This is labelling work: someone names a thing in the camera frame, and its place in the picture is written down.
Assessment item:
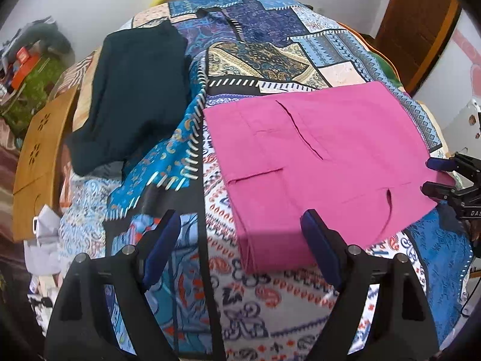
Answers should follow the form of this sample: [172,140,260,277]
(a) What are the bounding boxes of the pink pants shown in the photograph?
[205,82,452,274]

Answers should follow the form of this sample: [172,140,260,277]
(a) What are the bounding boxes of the white paper pile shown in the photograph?
[24,205,61,276]

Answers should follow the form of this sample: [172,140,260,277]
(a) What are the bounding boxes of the striped brown curtain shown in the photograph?
[0,120,24,241]

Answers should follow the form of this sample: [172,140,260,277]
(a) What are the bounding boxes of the brown wooden door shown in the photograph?
[375,0,461,95]

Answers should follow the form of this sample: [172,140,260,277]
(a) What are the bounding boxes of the dark teal folded garment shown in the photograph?
[66,20,190,176]

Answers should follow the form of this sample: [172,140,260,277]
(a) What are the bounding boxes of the blue patchwork bedsheet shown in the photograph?
[60,0,473,360]

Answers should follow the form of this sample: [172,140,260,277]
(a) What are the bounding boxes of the orange box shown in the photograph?
[11,47,40,90]

